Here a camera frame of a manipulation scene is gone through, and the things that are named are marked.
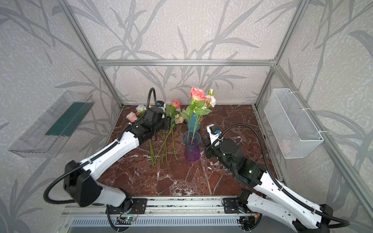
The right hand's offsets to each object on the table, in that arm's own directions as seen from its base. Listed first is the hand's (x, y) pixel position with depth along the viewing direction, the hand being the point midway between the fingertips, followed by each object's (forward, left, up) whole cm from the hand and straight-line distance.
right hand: (205, 132), depth 67 cm
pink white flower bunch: (+31, +52, -26) cm, 66 cm away
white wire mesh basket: (-4, -38, +5) cm, 39 cm away
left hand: (+16, +19, -6) cm, 26 cm away
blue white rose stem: (+3, +33, -29) cm, 44 cm away
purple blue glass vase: (+4, +7, -14) cm, 16 cm away
